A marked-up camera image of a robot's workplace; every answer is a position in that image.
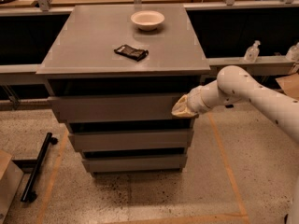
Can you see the grey side rail shelf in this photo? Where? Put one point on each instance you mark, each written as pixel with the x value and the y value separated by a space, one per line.
pixel 28 74

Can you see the cardboard box left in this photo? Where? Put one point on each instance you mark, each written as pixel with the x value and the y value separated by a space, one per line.
pixel 10 178

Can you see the clear sanitizer bottle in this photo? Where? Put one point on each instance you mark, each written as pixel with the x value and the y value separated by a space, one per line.
pixel 252 52

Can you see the grey drawer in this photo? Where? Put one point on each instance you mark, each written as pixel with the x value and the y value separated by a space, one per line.
pixel 129 164
pixel 112 141
pixel 76 109

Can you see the black snack packet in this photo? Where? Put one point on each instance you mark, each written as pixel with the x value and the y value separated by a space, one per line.
pixel 131 53

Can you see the grey top drawer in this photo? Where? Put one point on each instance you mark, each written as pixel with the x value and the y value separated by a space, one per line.
pixel 76 109

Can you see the cardboard box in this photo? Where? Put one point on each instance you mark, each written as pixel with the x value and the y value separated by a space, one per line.
pixel 290 85
pixel 10 178

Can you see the grey drawer cabinet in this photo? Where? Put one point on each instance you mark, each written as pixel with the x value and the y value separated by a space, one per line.
pixel 82 62

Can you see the grey middle drawer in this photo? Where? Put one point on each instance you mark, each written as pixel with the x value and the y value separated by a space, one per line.
pixel 112 141

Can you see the grey bottom drawer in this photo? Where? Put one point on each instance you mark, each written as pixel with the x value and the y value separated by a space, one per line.
pixel 129 164

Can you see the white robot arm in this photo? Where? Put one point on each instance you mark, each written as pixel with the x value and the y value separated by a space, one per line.
pixel 232 84

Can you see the cardboard box right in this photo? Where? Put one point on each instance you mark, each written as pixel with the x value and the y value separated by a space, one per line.
pixel 290 85

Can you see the black metal stand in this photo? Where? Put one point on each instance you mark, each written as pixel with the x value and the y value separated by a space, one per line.
pixel 33 166

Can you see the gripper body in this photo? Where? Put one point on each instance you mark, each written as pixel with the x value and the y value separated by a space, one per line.
pixel 193 102

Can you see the white bowl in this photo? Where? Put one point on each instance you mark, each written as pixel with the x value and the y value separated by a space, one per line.
pixel 147 20

